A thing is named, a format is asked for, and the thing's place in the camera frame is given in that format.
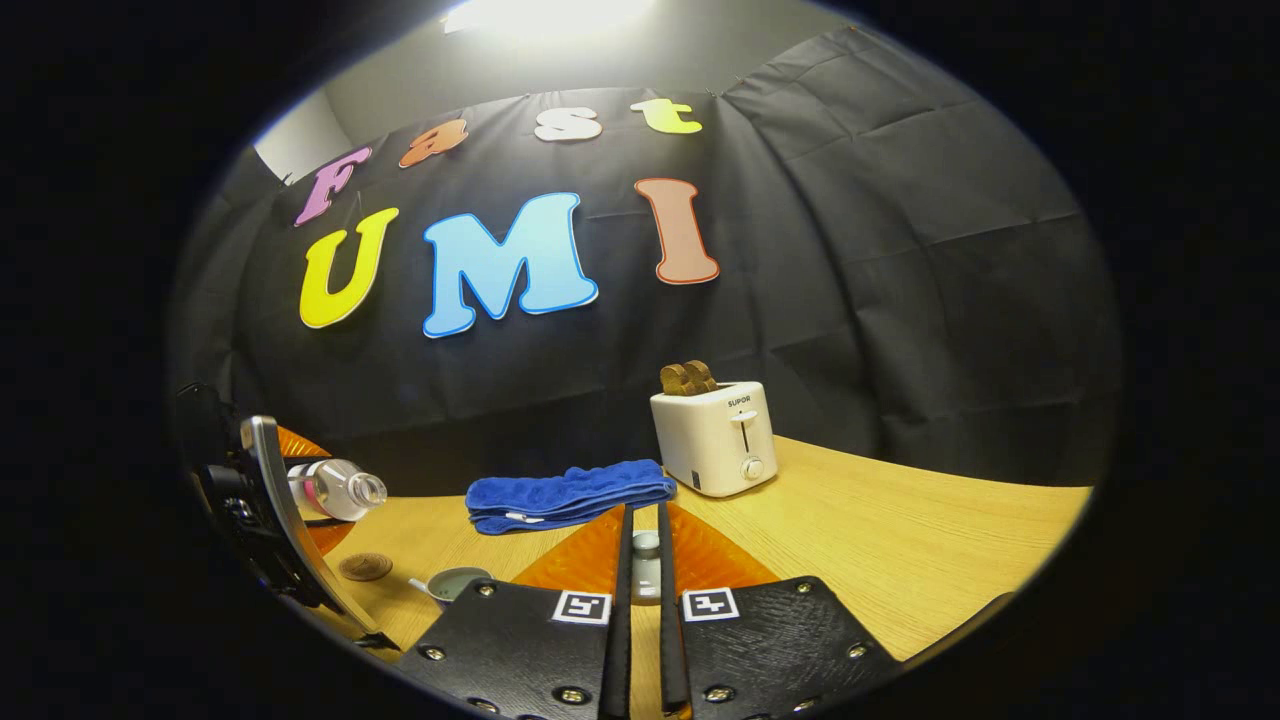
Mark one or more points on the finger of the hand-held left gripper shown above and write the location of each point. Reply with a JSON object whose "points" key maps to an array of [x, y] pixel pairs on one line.
{"points": [[302, 447], [328, 537]]}

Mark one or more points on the folded blue towel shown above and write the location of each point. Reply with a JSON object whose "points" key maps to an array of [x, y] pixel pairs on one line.
{"points": [[560, 495]]}

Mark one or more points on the ceiling light panel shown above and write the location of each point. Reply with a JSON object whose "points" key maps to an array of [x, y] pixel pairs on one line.
{"points": [[550, 15]]}

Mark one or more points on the round brown coaster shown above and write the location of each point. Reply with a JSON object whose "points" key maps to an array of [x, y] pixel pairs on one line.
{"points": [[365, 567]]}

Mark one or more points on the white toaster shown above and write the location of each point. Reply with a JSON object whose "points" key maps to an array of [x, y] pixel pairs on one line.
{"points": [[715, 440]]}

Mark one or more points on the black backdrop cloth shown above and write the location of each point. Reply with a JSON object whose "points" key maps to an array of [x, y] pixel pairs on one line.
{"points": [[800, 300]]}

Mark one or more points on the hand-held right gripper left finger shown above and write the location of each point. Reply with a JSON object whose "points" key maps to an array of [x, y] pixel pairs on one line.
{"points": [[622, 650]]}

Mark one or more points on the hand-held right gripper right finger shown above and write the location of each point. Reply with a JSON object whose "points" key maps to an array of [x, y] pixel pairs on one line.
{"points": [[669, 660]]}

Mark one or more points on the clear plastic water bottle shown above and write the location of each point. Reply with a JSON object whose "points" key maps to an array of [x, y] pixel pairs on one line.
{"points": [[335, 490]]}

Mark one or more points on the brown bread slice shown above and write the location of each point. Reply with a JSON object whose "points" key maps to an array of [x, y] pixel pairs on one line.
{"points": [[673, 380], [702, 376]]}

